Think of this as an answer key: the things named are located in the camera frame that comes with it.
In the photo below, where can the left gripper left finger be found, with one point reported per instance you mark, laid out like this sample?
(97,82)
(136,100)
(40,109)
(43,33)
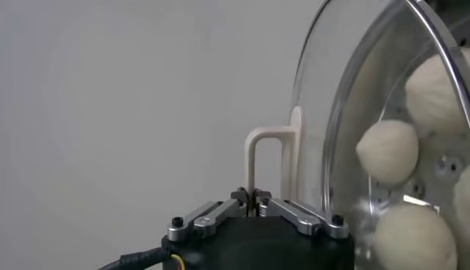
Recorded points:
(205,220)

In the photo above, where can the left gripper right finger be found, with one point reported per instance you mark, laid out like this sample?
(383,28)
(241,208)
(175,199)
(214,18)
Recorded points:
(304,220)

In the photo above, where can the white steamed baozi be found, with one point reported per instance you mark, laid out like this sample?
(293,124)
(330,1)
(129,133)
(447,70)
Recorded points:
(415,238)
(463,205)
(437,95)
(387,152)

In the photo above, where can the round glass pot lid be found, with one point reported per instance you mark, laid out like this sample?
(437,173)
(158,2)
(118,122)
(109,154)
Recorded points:
(330,73)

